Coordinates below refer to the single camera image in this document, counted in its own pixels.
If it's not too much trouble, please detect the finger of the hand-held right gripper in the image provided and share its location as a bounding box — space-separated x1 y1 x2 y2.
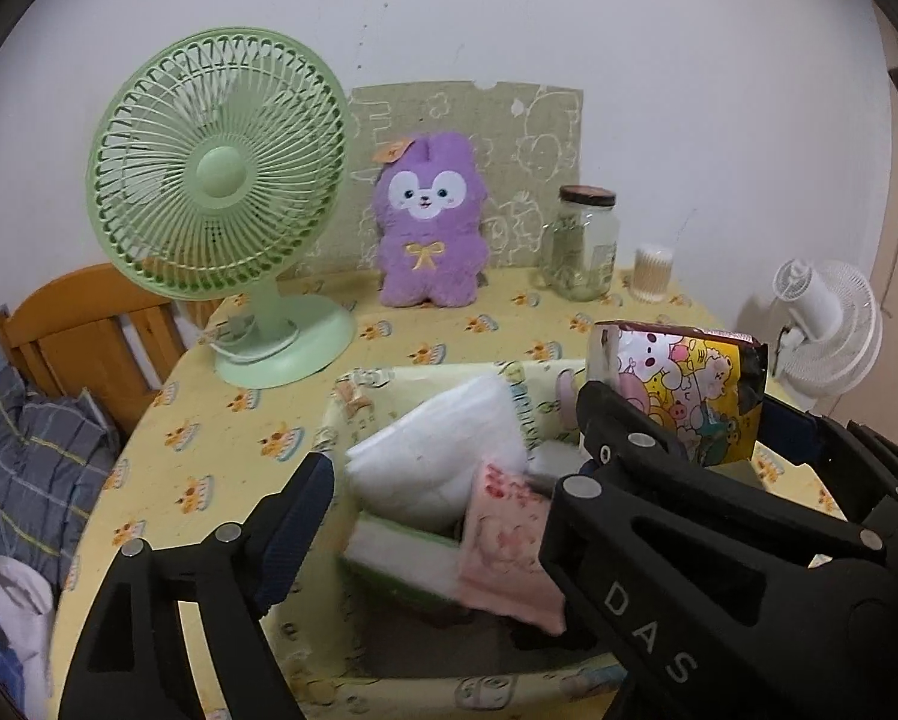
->
573 381 891 569
756 397 898 541

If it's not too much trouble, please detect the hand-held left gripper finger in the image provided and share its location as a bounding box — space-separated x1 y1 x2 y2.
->
59 452 337 720

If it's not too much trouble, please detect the cartoon printed packet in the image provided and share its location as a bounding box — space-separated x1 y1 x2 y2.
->
588 320 771 466

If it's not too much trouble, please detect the green tissue pack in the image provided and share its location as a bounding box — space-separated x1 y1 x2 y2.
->
342 510 469 605

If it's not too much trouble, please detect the white towel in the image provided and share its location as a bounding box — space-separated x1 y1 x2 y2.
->
344 373 529 533

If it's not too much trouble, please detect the pink cosmetic tube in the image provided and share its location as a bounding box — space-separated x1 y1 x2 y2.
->
455 463 570 635

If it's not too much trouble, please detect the yellow patterned storage box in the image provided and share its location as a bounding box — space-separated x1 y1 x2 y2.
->
269 360 765 720

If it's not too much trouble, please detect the white standing fan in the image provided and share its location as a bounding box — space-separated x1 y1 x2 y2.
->
771 259 884 396

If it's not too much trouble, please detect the cotton swab container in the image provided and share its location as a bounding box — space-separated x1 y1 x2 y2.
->
629 244 675 303

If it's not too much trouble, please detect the glass jar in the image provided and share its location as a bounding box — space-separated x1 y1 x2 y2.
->
540 185 617 301

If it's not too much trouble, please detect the purple plush toy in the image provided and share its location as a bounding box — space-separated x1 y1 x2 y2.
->
370 131 491 310

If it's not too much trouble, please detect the grey plaid pillow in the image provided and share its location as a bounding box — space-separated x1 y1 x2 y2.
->
0 371 120 593

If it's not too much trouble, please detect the white cloth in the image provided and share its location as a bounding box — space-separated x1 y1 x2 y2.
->
0 555 56 720

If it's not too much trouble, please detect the green patterned board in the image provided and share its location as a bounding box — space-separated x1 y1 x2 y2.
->
299 79 586 275

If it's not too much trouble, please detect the wooden bed headboard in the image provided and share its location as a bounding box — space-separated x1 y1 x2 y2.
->
0 264 229 436

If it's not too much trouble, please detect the green desk fan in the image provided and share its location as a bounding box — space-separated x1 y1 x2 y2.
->
86 28 358 389

